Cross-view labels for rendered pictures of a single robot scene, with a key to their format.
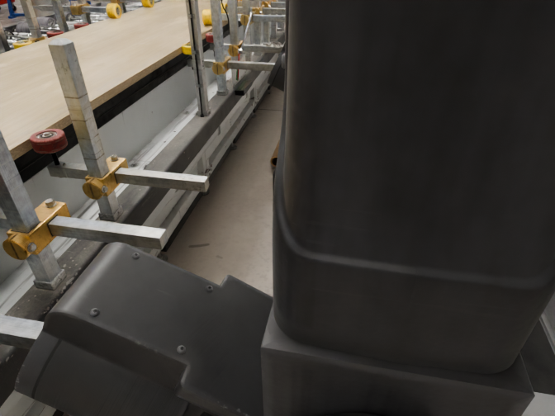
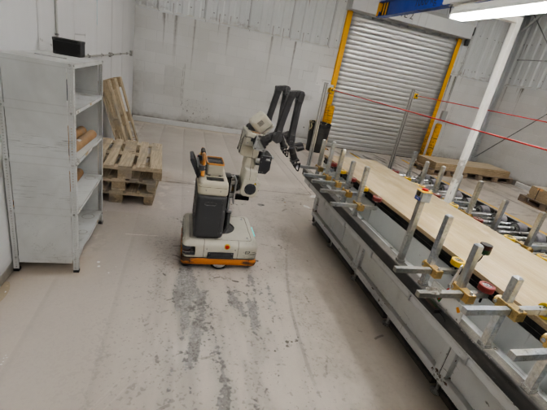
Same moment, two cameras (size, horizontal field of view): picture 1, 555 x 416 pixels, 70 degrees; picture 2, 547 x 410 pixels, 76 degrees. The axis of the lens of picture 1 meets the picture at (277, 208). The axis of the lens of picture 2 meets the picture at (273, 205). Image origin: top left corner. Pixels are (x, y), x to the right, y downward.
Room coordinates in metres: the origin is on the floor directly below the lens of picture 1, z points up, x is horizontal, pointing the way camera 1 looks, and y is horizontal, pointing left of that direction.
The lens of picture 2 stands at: (3.07, -1.50, 1.77)
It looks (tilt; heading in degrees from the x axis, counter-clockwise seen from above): 21 degrees down; 152
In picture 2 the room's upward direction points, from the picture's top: 11 degrees clockwise
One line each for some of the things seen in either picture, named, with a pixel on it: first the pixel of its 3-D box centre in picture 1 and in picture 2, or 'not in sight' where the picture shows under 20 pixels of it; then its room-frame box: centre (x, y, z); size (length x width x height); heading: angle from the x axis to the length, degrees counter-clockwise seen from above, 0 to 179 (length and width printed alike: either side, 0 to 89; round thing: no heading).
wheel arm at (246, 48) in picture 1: (251, 48); (452, 294); (2.11, 0.13, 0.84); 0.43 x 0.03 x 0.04; 79
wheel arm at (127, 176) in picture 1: (127, 177); (353, 206); (0.89, 0.39, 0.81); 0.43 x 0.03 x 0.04; 79
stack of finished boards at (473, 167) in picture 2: not in sight; (463, 166); (-3.03, 7.06, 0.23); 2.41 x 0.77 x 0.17; 81
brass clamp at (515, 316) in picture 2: (248, 18); (508, 307); (2.36, 0.16, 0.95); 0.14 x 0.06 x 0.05; 169
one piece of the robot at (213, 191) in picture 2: not in sight; (212, 196); (0.19, -0.62, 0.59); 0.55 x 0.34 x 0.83; 169
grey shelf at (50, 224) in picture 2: not in sight; (61, 159); (-0.09, -1.82, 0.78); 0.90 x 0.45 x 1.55; 169
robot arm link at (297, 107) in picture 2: not in sight; (295, 119); (0.50, -0.11, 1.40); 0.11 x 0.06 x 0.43; 169
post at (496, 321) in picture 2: (247, 35); (496, 319); (2.34, 0.17, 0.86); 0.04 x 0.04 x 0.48; 79
